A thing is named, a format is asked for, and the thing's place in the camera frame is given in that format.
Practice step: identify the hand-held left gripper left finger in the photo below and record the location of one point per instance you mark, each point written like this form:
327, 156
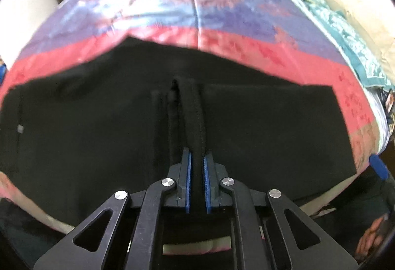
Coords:
187, 179

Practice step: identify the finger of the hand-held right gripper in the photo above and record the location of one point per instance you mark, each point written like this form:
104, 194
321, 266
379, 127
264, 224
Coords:
378, 165

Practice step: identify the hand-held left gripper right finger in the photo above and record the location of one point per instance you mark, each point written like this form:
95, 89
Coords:
207, 185

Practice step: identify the black pants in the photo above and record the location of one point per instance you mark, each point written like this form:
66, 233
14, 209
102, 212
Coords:
92, 119

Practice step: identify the person's right hand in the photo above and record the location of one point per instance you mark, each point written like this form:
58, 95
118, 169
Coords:
372, 240

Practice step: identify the person's legs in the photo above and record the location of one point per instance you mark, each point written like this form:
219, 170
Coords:
339, 205

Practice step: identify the colourful satin quilt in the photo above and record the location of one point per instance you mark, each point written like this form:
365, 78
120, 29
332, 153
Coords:
200, 11

